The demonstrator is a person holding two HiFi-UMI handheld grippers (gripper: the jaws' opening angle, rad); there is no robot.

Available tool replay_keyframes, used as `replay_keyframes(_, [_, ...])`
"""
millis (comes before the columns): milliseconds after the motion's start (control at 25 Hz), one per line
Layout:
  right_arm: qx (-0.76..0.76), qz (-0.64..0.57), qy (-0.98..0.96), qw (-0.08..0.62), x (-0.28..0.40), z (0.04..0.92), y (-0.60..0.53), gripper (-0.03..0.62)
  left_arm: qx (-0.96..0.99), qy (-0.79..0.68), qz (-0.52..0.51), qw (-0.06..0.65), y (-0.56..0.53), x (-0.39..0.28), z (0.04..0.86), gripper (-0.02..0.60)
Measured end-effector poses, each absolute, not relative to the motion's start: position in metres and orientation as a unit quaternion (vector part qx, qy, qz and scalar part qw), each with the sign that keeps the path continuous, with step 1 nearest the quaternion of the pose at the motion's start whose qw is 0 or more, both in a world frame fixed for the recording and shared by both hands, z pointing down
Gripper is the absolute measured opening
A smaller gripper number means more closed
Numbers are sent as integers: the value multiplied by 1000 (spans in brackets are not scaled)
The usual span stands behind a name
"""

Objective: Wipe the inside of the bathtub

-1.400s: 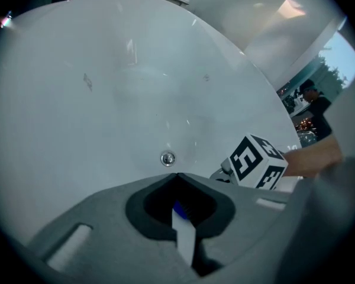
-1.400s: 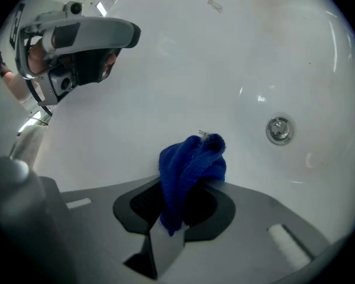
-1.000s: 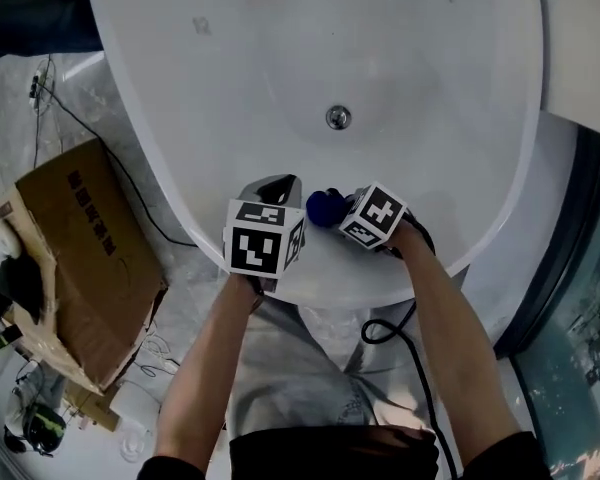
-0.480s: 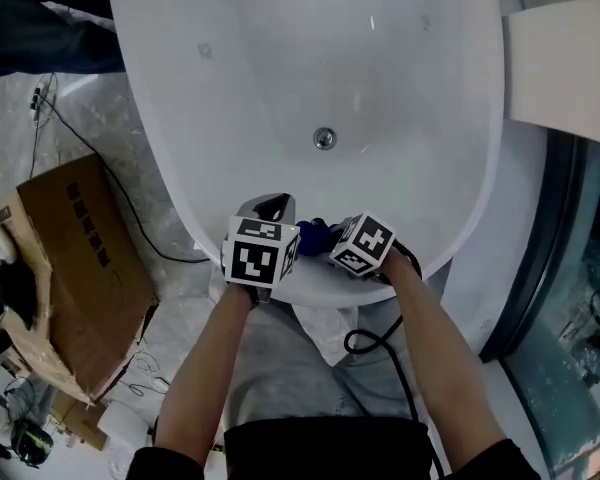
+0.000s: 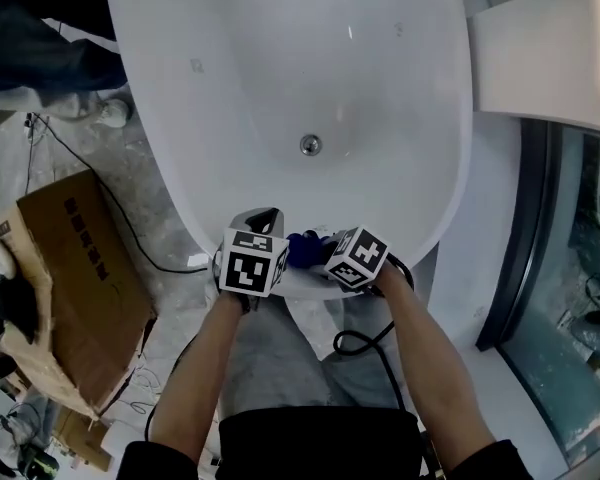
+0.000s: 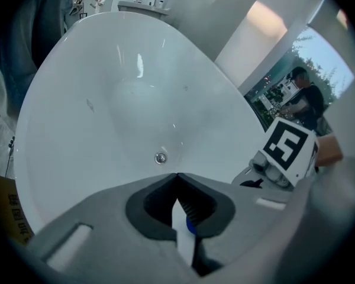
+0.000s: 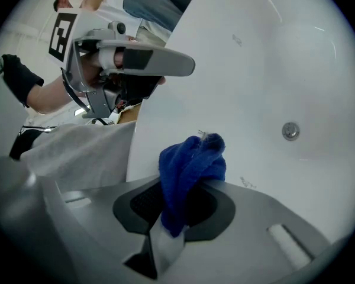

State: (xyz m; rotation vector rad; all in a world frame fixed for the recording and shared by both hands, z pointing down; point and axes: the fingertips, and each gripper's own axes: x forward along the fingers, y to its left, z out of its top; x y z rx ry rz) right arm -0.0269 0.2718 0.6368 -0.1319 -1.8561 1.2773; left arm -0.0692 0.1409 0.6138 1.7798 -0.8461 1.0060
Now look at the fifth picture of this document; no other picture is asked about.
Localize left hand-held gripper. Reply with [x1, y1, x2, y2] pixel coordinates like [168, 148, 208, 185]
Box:
[217, 207, 291, 312]

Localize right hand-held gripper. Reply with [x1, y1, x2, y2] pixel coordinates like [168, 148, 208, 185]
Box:
[322, 225, 407, 295]

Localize blue cloth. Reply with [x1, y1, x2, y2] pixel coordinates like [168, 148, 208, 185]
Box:
[284, 230, 331, 270]

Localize white oval bathtub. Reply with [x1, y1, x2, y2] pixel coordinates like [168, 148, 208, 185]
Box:
[98, 0, 475, 303]

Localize person's left forearm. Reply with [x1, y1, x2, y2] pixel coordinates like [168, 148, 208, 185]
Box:
[149, 292, 246, 464]

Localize person's right forearm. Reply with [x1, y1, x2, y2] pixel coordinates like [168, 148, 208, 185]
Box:
[374, 262, 499, 469]

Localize round metal drain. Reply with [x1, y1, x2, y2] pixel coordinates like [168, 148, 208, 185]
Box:
[299, 133, 323, 157]

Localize person's grey trousers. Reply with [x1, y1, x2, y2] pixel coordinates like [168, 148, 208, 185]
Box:
[219, 292, 411, 419]

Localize brown cardboard box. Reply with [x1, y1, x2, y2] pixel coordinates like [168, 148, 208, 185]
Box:
[0, 168, 159, 417]

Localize person's black shirt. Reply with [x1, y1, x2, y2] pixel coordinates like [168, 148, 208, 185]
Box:
[122, 405, 526, 480]

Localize black framed window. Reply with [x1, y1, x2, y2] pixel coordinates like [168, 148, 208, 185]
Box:
[474, 117, 600, 469]

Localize black bag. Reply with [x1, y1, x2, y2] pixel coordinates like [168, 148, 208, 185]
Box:
[0, 275, 42, 344]

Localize black cable with adapter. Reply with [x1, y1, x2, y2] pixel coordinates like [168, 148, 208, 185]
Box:
[24, 112, 211, 275]

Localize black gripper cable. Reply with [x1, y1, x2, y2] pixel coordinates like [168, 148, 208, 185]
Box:
[333, 262, 417, 412]

